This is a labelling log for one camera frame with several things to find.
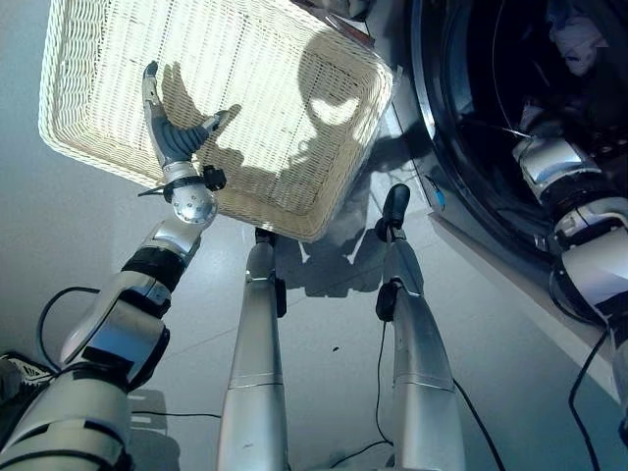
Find white wicker laundry basket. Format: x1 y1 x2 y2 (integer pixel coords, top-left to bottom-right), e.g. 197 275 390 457
37 0 395 242

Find right dark robot foot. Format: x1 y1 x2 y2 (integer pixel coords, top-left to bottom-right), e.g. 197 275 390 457
382 183 411 230

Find silver robot leg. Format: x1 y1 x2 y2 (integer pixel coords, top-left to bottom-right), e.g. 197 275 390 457
215 227 290 471
375 215 467 471

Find washing machine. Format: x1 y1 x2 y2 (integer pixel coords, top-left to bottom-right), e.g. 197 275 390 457
392 0 628 393

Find right silver robot leg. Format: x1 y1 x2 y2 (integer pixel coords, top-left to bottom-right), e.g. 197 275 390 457
375 215 467 471

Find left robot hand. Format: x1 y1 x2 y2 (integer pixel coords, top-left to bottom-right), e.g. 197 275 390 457
141 61 231 169

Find left silver robot leg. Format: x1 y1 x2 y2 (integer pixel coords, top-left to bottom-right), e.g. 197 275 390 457
215 227 290 471

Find black cable on floor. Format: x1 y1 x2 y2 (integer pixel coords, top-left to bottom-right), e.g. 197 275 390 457
327 313 506 471

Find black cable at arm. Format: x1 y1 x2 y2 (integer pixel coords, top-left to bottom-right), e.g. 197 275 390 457
567 328 612 471
37 287 102 367

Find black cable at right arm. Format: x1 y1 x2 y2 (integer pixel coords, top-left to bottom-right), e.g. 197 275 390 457
567 328 612 471

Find clothes inside washer drum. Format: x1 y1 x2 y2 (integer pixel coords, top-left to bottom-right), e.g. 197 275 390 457
547 2 612 78

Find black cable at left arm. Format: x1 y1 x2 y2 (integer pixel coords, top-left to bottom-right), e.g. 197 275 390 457
37 287 102 367

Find black white patterned object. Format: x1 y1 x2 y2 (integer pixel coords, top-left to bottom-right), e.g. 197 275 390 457
0 350 55 408

